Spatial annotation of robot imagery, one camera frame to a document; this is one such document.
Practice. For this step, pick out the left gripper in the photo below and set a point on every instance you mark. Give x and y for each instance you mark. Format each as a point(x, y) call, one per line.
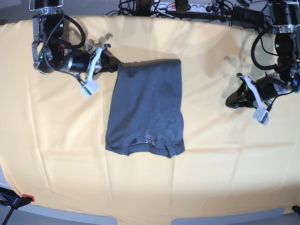
point(268, 87)

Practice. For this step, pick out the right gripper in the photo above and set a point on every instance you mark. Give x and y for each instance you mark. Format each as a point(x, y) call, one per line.
point(79, 61)

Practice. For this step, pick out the blue-grey T-shirt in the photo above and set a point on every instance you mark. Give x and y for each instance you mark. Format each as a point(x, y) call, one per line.
point(145, 112)

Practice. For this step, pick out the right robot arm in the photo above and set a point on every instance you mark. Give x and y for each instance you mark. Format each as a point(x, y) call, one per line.
point(51, 52)

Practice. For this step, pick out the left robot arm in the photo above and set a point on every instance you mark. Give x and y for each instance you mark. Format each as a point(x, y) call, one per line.
point(286, 77)

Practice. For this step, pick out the white power strip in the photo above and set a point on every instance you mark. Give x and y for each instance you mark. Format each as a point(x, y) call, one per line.
point(187, 9)

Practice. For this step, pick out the black power adapter brick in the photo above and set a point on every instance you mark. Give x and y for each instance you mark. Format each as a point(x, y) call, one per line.
point(246, 15)

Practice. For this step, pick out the yellow table cloth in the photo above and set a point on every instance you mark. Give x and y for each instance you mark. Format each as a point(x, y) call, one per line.
point(52, 138)

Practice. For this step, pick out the black clamp at right edge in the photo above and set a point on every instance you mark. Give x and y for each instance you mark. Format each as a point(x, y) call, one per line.
point(296, 209)

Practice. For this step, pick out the blue clamp with red pad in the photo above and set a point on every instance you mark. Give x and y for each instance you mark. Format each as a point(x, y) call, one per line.
point(14, 201)

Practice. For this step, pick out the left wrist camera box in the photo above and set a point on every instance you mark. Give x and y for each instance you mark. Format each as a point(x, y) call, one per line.
point(261, 115)

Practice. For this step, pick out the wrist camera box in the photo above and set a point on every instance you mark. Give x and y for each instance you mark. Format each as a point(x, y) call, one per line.
point(261, 115)
point(89, 88)

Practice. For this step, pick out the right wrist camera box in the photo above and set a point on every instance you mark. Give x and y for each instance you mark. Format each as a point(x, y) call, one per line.
point(89, 88)

